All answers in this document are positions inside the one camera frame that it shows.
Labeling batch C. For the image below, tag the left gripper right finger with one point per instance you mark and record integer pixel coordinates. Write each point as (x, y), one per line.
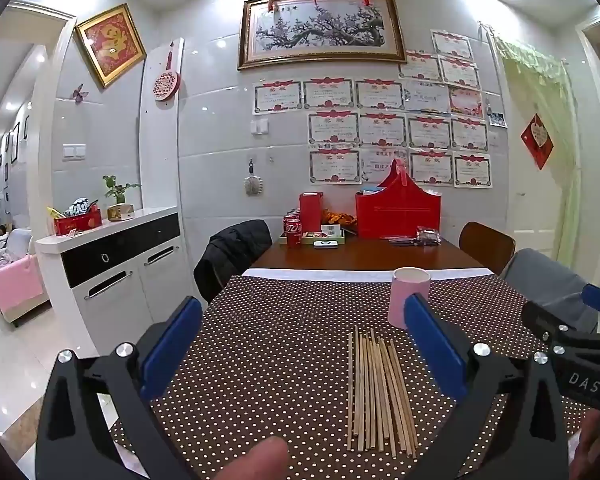
(530, 439)

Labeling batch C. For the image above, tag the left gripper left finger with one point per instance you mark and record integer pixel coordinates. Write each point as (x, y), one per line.
(74, 441)

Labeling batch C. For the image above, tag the wooden chopstick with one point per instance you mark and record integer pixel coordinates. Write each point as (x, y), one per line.
(371, 438)
(350, 389)
(395, 406)
(359, 394)
(378, 393)
(406, 405)

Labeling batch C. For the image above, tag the person right hand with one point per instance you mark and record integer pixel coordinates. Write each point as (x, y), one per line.
(588, 448)

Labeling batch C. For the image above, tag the person left hand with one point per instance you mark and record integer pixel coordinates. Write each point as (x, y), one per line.
(268, 460)

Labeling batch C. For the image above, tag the grey cloth on chair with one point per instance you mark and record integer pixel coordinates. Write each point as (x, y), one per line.
(552, 286)

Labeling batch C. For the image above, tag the brown wooden chair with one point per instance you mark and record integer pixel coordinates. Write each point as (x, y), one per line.
(491, 248)

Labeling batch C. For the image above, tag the pink paper cup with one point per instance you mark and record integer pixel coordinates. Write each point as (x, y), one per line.
(406, 281)

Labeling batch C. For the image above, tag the clear snack bag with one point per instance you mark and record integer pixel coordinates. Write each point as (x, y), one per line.
(428, 237)

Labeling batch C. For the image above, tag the white black sideboard cabinet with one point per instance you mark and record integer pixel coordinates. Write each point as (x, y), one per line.
(109, 284)

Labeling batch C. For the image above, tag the pink sofa cover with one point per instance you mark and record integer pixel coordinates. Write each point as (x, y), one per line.
(20, 281)

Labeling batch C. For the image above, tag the brown polka dot tablecloth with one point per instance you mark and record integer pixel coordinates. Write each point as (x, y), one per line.
(271, 359)

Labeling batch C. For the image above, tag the red gift bag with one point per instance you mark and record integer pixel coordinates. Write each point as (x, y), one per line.
(399, 207)

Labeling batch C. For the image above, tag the red box on sideboard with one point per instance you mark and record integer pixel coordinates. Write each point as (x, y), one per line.
(82, 215)

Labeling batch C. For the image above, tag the green curtain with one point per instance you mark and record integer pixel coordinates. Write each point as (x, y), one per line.
(540, 87)

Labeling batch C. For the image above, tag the orange snack packets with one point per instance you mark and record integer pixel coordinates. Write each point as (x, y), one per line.
(332, 217)

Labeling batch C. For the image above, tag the small potted plant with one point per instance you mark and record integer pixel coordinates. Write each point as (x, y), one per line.
(121, 210)

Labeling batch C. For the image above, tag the black jacket on chair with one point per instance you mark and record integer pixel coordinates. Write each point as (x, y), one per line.
(230, 252)

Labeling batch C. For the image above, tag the white phone on table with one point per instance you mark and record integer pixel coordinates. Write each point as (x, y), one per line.
(319, 244)

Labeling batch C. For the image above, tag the green flat box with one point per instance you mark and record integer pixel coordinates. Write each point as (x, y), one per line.
(326, 233)

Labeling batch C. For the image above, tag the small red gift box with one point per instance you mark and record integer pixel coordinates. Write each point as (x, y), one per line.
(311, 206)

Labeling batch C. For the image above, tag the red cola can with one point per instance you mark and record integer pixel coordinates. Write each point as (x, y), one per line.
(293, 230)

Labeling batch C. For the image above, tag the plum blossom framed painting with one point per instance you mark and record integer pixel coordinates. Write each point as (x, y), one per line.
(290, 31)

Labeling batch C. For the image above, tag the red round hanging ornament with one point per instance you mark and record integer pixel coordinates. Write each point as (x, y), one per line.
(168, 82)

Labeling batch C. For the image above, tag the gold red framed picture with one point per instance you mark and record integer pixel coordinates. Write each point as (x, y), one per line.
(111, 44)

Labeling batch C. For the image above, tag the red diamond wall decoration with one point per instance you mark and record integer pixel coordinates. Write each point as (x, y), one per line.
(538, 141)

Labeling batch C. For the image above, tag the round hanging wall brush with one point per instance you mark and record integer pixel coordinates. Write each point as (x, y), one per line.
(253, 184)

